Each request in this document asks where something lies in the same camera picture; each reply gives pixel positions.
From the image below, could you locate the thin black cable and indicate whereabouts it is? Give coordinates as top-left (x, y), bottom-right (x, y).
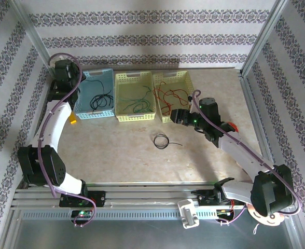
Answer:
top-left (89, 79), bottom-right (114, 111)
top-left (154, 133), bottom-right (183, 150)

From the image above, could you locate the thin green cable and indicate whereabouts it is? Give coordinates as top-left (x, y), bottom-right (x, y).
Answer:
top-left (121, 85), bottom-right (156, 104)
top-left (126, 100), bottom-right (153, 114)

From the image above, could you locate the blue plastic basket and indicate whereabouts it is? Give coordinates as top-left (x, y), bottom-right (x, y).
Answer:
top-left (73, 67), bottom-right (116, 121)

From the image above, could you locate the red patterned round roll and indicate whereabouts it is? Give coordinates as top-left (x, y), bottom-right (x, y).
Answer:
top-left (226, 121), bottom-right (239, 133)

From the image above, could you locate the yellow plastic basket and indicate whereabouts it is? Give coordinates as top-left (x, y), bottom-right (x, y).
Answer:
top-left (115, 71), bottom-right (157, 122)
top-left (152, 70), bottom-right (195, 124)

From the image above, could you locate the pink plush toy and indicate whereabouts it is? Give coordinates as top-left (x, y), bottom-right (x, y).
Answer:
top-left (245, 204), bottom-right (285, 236)

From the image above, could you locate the aluminium frame post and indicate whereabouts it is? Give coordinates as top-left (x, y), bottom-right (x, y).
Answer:
top-left (8, 0), bottom-right (61, 80)
top-left (239, 0), bottom-right (290, 77)

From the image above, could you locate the right arm's purple cable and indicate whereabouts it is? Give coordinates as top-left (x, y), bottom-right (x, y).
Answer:
top-left (191, 89), bottom-right (302, 227)

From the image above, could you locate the aluminium frame cross rail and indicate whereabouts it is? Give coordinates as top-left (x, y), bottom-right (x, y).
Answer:
top-left (11, 181), bottom-right (297, 209)

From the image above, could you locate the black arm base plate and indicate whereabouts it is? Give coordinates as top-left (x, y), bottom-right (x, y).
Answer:
top-left (59, 190), bottom-right (107, 208)
top-left (191, 188), bottom-right (236, 208)

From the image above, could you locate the white plastic camera clamp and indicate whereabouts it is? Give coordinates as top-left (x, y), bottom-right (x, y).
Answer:
top-left (177, 199), bottom-right (200, 229)

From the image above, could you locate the slotted grey cable duct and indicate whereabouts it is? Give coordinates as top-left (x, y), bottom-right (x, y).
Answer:
top-left (19, 209), bottom-right (249, 221)

